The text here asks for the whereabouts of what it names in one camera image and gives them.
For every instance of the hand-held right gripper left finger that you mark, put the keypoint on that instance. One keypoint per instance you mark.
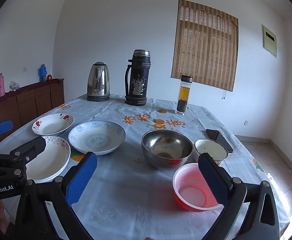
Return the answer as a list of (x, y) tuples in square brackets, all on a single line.
[(82, 177)]

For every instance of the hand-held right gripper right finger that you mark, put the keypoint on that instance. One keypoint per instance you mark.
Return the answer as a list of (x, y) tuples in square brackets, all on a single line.
[(214, 180)]

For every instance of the pink thermos bottle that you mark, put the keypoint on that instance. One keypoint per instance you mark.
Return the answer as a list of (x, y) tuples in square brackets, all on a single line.
[(1, 86)]

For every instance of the blue thermos jug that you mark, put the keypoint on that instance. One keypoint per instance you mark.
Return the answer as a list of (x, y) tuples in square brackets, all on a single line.
[(42, 73)]

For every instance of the red flower white plate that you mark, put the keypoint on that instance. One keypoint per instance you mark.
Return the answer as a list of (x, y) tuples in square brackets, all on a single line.
[(52, 126)]

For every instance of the blue patterned plate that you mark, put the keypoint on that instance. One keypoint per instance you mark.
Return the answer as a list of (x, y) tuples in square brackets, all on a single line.
[(97, 137)]

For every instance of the glass tea bottle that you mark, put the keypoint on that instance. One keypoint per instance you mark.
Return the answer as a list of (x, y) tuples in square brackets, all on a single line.
[(183, 97)]

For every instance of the white ceramic bowl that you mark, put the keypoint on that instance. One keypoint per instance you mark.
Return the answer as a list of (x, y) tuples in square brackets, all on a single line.
[(210, 148)]

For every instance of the orange print white tablecloth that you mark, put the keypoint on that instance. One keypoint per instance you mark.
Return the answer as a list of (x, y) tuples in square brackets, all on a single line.
[(133, 195)]

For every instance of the red plastic bowl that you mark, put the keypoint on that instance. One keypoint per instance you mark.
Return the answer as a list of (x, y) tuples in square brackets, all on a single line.
[(188, 192)]

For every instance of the red apple ornament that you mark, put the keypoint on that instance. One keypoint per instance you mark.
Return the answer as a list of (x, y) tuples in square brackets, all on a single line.
[(49, 77)]

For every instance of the brown wooden cabinet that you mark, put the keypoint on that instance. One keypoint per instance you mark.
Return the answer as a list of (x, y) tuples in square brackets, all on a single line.
[(23, 107)]

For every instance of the pale green wall panel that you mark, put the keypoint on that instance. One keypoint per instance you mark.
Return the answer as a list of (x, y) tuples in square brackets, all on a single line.
[(269, 41)]

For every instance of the worn black thermos flask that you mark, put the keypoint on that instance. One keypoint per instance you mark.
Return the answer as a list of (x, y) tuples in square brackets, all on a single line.
[(137, 80)]

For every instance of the stainless steel electric kettle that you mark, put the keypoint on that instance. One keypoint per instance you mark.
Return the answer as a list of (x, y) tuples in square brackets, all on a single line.
[(98, 82)]

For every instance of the speckled rim white plate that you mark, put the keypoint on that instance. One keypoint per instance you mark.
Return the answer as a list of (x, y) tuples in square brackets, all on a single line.
[(51, 157)]

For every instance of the clear glass ornament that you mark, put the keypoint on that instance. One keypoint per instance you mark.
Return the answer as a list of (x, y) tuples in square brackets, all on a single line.
[(15, 85)]

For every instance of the bamboo window blind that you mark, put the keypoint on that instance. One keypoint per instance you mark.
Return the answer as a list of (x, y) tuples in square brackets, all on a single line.
[(205, 45)]

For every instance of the black smartphone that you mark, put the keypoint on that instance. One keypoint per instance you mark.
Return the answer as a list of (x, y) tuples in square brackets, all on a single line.
[(219, 137)]

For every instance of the stainless steel bowl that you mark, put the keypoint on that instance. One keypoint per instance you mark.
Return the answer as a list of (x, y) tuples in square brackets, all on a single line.
[(167, 146)]

